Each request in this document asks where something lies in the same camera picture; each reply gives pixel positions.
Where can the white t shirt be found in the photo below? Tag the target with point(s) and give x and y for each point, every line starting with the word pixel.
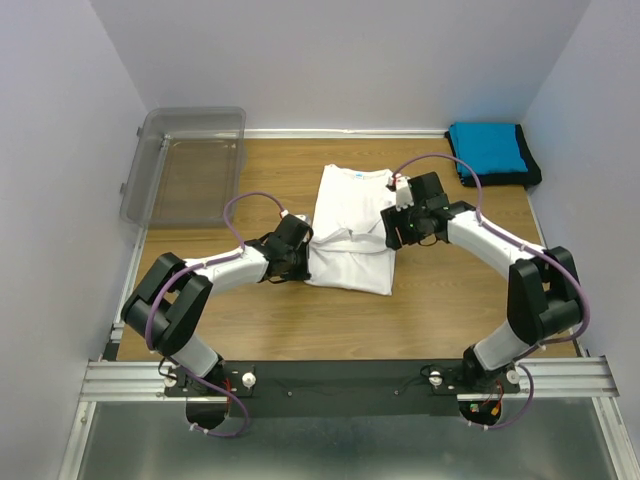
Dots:
pixel 348 248

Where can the aluminium frame rail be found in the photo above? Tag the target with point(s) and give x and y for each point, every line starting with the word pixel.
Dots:
pixel 560 425

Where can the folded blue t shirt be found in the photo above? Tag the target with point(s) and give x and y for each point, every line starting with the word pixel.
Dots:
pixel 488 148

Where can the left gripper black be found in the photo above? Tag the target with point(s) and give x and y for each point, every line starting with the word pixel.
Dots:
pixel 303 273

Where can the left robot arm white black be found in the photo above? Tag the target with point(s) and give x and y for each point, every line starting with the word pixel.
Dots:
pixel 167 304

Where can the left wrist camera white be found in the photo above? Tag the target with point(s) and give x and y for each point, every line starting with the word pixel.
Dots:
pixel 302 217

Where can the clear plastic bin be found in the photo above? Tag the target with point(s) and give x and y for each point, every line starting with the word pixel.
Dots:
pixel 186 167

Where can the folded black t shirt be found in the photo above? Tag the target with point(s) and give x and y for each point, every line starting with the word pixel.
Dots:
pixel 532 178

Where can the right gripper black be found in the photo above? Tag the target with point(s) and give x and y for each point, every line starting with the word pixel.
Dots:
pixel 391 218

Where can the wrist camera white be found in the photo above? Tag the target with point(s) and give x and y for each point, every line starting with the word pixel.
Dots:
pixel 400 185
pixel 302 217

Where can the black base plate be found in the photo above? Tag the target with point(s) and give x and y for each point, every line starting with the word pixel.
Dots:
pixel 326 389

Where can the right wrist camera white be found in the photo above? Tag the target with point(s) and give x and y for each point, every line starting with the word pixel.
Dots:
pixel 400 185

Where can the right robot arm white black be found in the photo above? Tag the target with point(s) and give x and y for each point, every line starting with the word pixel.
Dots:
pixel 544 296

